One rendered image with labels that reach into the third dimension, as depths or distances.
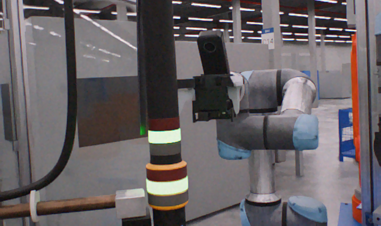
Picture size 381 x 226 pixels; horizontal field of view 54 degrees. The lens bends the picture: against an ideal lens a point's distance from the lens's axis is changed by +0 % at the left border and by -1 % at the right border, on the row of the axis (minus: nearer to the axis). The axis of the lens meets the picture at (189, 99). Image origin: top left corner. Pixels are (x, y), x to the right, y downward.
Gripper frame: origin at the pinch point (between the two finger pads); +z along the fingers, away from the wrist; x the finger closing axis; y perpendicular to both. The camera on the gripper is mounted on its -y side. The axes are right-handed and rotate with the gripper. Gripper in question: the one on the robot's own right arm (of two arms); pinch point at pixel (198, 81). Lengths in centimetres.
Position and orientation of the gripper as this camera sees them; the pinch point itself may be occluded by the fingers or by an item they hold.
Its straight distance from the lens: 56.3
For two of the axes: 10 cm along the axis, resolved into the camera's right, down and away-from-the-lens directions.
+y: 0.5, 10.0, 0.5
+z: -2.6, 0.6, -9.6
